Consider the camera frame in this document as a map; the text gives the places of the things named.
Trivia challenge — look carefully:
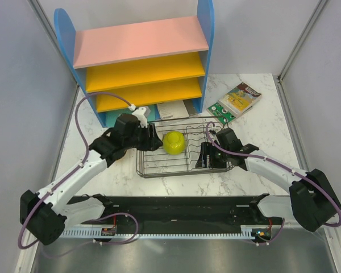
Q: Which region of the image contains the white cable duct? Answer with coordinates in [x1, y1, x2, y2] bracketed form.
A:
[59, 225, 273, 239]

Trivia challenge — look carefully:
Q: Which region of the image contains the grey wire dish rack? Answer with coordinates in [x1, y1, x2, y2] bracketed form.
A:
[136, 116, 233, 178]

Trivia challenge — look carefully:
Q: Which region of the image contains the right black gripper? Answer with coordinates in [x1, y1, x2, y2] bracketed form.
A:
[195, 142, 230, 168]

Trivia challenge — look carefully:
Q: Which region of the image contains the lime green bowl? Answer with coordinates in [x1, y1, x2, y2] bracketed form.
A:
[163, 131, 186, 155]

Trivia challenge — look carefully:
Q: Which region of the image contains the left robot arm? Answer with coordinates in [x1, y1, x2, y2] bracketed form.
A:
[19, 107, 163, 245]

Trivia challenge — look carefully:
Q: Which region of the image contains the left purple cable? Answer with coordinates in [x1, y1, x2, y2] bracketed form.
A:
[18, 92, 140, 258]

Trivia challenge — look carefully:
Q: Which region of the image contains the white grey manual booklet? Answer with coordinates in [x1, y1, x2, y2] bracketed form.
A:
[157, 100, 197, 120]

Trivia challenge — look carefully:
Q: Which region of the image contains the teal folder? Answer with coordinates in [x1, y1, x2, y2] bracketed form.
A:
[105, 105, 160, 127]

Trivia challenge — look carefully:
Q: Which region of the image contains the yellow cover paperback book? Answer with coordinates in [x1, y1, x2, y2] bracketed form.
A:
[218, 82, 262, 118]

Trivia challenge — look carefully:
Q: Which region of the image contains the green cover booklet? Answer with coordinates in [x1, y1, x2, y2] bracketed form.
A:
[207, 102, 236, 126]

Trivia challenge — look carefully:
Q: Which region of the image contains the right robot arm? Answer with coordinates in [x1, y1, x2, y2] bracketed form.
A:
[205, 122, 341, 232]

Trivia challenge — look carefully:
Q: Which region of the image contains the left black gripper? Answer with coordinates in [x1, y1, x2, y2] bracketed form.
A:
[123, 122, 163, 151]

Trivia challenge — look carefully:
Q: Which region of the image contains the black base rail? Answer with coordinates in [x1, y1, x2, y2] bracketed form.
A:
[68, 195, 299, 234]

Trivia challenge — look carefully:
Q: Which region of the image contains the colourful wooden shelf unit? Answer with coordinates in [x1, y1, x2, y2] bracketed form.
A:
[53, 1, 215, 126]

